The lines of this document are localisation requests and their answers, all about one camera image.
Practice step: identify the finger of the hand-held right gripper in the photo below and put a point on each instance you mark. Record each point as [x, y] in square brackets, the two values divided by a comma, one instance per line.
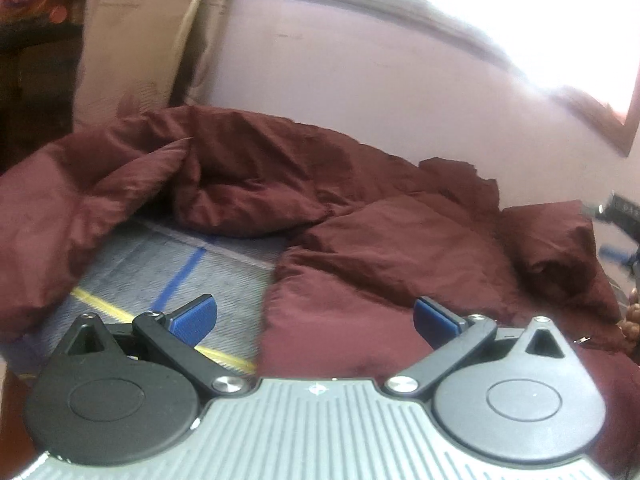
[614, 252]

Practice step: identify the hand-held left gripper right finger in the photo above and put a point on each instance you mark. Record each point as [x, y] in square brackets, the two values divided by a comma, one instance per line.
[433, 321]

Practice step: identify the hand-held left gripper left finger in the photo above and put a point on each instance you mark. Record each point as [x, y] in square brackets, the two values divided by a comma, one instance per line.
[194, 318]

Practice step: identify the large maroon garment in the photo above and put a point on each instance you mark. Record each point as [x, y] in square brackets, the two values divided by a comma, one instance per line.
[380, 230]

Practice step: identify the person's right hand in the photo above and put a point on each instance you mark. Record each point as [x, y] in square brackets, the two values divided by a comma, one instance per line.
[632, 325]

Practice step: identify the grey plaid bed sheet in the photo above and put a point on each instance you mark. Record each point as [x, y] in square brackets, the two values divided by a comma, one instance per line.
[165, 270]

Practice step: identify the dark wooden furniture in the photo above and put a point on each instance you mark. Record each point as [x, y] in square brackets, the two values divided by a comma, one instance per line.
[30, 90]

